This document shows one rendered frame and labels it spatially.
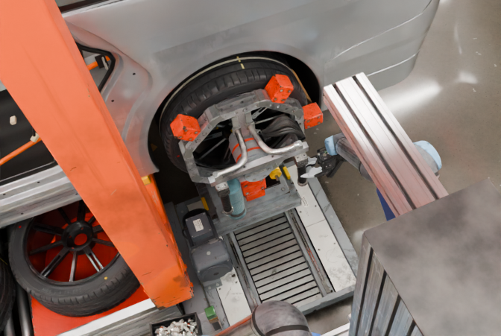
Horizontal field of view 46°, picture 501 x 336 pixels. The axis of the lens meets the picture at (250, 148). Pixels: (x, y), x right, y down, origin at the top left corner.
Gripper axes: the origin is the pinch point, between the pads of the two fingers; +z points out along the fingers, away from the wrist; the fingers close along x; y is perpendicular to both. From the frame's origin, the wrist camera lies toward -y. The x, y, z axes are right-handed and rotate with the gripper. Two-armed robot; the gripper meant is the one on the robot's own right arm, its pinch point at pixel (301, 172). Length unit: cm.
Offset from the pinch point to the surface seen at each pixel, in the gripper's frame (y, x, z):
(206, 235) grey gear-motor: -44, -11, 46
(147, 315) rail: -50, 13, 84
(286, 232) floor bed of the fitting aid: -77, -13, 5
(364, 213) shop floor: -83, -9, -39
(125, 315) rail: -44, 12, 92
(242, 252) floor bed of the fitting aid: -77, -11, 31
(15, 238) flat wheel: -32, -40, 131
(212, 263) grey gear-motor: -43, 4, 48
